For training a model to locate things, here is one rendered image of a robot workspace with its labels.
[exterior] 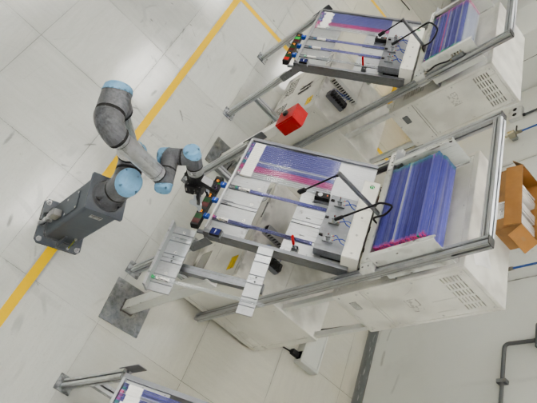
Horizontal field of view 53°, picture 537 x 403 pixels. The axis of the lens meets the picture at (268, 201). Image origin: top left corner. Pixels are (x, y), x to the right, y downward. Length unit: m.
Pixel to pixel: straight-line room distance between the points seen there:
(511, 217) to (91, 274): 2.12
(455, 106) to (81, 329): 2.51
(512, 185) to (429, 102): 1.05
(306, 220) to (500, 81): 1.46
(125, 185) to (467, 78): 2.07
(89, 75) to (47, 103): 0.36
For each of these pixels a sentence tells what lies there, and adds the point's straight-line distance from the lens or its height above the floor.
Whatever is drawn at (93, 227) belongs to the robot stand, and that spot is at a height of 0.34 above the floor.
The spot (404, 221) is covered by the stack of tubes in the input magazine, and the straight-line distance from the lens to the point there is 2.38.
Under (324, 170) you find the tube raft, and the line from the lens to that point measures 2.89.
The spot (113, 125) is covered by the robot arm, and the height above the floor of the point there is 1.09.
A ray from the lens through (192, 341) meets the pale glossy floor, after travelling 3.37.
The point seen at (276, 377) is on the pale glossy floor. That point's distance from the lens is 3.75.
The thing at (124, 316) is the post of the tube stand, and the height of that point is 0.01.
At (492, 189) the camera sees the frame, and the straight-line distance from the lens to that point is 2.31.
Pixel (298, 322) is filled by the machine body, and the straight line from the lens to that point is 3.07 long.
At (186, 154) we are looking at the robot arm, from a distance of 2.38.
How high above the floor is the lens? 2.79
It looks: 44 degrees down
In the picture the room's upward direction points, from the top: 66 degrees clockwise
